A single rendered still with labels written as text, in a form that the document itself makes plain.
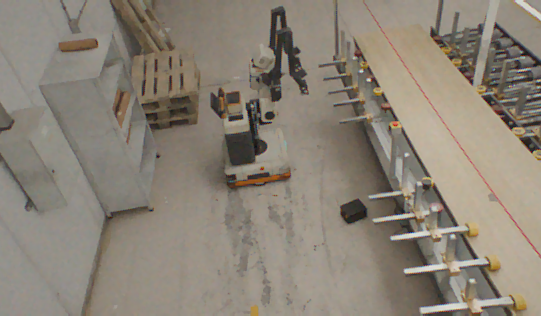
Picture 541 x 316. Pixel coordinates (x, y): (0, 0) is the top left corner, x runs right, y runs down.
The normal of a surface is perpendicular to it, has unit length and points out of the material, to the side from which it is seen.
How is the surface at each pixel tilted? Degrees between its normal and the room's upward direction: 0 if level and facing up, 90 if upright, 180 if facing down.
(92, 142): 90
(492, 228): 0
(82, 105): 90
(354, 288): 0
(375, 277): 0
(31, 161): 90
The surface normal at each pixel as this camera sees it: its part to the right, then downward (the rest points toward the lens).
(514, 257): -0.12, -0.76
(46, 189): 0.11, 0.63
